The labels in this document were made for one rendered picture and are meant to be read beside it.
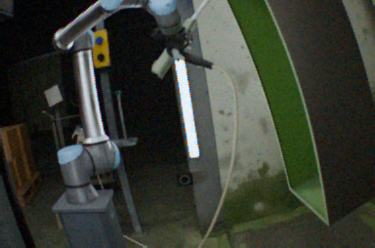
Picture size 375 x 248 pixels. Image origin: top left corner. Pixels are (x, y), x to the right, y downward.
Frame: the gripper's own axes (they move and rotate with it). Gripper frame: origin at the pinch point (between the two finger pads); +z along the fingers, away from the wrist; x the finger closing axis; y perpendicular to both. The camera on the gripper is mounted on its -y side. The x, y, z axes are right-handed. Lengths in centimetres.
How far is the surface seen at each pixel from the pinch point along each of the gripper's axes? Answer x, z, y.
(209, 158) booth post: -9, 96, 3
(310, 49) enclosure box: 10, -21, 55
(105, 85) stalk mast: 2, 73, -76
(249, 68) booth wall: 46, 72, 8
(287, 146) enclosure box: 1, 56, 52
